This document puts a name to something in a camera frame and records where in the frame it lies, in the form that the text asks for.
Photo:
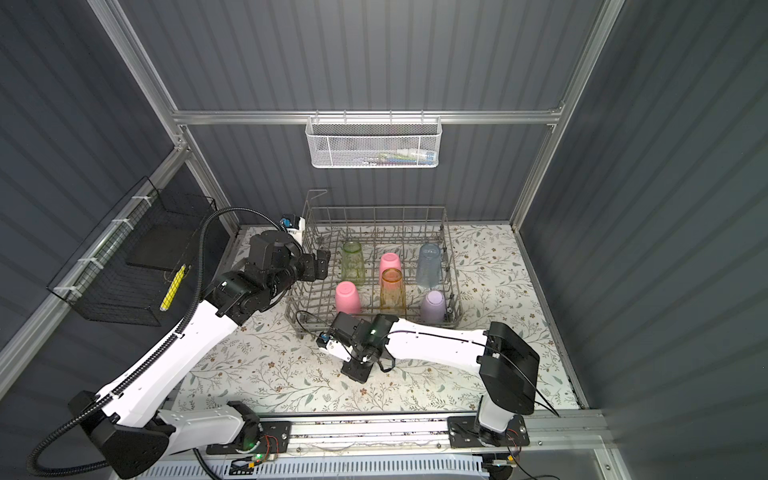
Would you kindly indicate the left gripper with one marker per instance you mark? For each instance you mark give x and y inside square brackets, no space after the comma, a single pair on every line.
[310,273]

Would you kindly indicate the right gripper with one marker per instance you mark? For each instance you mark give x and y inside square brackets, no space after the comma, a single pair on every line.
[354,373]

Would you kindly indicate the green transparent cup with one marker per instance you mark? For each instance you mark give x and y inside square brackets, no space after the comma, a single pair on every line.
[353,263]

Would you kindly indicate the pink cup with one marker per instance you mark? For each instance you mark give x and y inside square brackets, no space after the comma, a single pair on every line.
[347,298]
[389,260]

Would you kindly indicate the yellow transparent cup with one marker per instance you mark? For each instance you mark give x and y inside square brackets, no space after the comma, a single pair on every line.
[392,293]

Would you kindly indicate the pink cup front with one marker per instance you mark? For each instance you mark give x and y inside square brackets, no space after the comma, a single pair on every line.
[389,260]

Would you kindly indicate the purple cup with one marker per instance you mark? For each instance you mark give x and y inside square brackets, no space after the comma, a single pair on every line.
[433,308]

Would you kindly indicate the blue-grey transparent cup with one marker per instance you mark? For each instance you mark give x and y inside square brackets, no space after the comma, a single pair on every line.
[429,268]

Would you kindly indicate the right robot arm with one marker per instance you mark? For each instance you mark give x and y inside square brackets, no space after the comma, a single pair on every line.
[506,365]

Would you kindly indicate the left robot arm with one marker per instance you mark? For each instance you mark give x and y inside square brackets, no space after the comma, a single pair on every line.
[131,430]

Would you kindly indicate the white vented strip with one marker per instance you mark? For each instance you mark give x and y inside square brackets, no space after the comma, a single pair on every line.
[433,466]

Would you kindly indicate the yellow brush in basket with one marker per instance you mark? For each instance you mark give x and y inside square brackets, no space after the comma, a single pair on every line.
[173,288]

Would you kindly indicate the items in white basket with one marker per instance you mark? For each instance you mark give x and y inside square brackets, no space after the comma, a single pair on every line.
[401,157]

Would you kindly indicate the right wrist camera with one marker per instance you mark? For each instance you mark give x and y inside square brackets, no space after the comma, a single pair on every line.
[327,344]

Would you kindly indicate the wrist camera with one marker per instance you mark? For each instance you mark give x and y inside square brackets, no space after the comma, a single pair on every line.
[327,344]
[294,225]

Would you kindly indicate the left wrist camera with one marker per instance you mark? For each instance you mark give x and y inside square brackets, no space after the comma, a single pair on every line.
[294,225]

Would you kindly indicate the grey wire dish rack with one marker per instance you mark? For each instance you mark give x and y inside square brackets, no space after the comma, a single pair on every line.
[380,229]

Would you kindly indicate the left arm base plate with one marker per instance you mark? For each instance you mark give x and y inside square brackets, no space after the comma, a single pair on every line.
[266,438]

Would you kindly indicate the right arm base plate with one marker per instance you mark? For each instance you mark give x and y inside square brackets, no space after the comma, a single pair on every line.
[466,432]

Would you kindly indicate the white mesh wall basket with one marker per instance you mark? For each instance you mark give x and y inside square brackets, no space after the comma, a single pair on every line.
[334,145]

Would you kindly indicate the black wire wall basket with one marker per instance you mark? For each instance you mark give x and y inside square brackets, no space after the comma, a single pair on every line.
[125,275]

